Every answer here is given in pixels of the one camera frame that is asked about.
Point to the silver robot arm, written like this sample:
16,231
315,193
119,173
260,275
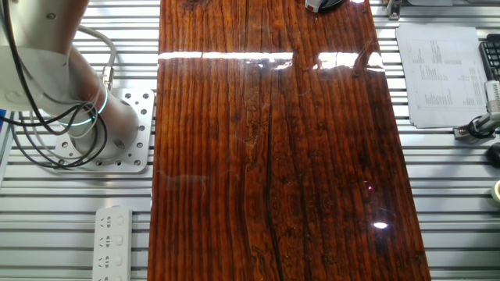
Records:
121,125

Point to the brown wooden board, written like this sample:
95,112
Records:
273,175

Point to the white power strip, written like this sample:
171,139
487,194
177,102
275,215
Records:
112,246

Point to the printed paper sheets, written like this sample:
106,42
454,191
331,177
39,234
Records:
441,74

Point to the grey metal clamp tool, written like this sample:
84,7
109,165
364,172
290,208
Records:
461,132

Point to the black round object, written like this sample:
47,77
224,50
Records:
494,154

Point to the pale tape roll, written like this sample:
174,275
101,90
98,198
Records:
497,191

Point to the black keyboard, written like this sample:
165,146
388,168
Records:
491,56

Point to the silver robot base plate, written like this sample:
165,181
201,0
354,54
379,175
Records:
142,117

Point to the small metal bracket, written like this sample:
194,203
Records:
393,9

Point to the ribbed silver exterior camera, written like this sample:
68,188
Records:
493,97

